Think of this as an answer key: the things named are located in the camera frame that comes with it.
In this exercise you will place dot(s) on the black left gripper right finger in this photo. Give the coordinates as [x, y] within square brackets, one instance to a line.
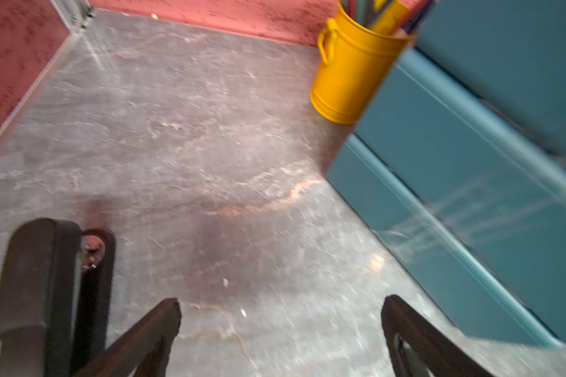
[417, 348]

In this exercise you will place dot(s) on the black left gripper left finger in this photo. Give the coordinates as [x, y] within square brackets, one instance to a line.
[144, 349]

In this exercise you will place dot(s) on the teal drawer cabinet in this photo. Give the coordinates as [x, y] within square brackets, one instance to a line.
[458, 164]

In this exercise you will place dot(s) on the black stapler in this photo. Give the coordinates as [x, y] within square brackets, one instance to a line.
[55, 291]

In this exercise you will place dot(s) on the yellow pen cup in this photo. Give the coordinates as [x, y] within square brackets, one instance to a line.
[358, 47]

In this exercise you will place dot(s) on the aluminium corner post left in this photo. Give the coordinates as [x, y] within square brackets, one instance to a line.
[75, 14]

